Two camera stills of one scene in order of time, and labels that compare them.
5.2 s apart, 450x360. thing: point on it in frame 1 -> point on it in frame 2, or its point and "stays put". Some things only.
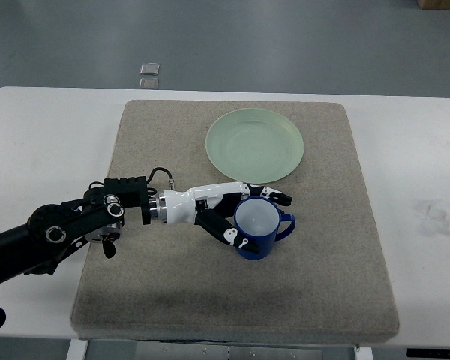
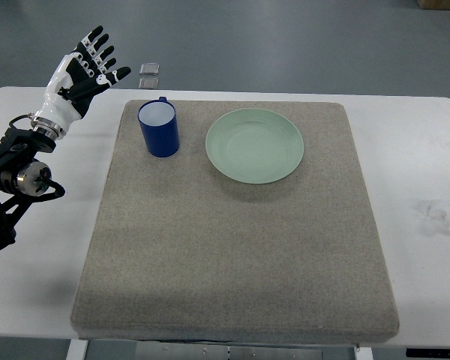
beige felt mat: (325, 281) stays put
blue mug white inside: (259, 220) -> (158, 121)
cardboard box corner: (442, 4) stays put
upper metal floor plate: (149, 69) stays put
